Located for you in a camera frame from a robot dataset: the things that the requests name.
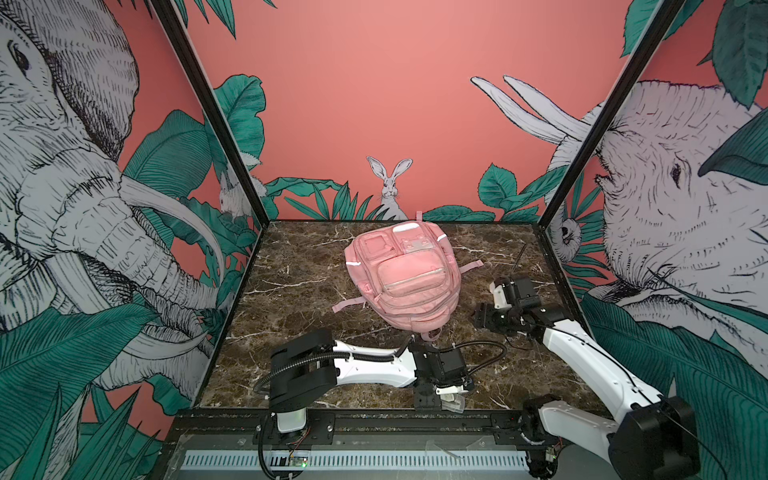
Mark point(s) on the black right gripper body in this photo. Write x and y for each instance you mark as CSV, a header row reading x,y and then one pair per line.
x,y
504,319

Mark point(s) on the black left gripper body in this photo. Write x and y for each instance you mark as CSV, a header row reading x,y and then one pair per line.
x,y
431,401

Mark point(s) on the clear plastic eraser box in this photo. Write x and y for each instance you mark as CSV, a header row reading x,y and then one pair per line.
x,y
453,402

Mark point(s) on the pink student backpack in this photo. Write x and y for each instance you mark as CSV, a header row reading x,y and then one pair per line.
x,y
408,274

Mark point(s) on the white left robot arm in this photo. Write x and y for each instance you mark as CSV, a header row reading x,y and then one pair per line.
x,y
306,368

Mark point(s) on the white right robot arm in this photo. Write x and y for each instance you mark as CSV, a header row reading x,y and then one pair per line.
x,y
646,436

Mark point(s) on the white ventilation grille strip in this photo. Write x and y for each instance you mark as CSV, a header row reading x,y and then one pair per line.
x,y
355,460

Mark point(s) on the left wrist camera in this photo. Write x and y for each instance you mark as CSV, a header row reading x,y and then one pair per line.
x,y
448,368

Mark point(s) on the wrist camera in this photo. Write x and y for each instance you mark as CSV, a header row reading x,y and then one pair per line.
x,y
517,292
448,368

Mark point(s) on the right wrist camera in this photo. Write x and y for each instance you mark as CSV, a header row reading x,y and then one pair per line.
x,y
517,292

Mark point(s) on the black frame post right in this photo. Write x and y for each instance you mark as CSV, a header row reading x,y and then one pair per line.
x,y
656,28

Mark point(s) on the black frame post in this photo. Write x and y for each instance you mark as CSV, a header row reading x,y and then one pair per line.
x,y
656,28
168,15

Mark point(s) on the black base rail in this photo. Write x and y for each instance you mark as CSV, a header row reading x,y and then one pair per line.
x,y
327,426

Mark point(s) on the black frame post left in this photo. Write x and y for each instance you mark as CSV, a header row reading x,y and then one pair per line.
x,y
168,15

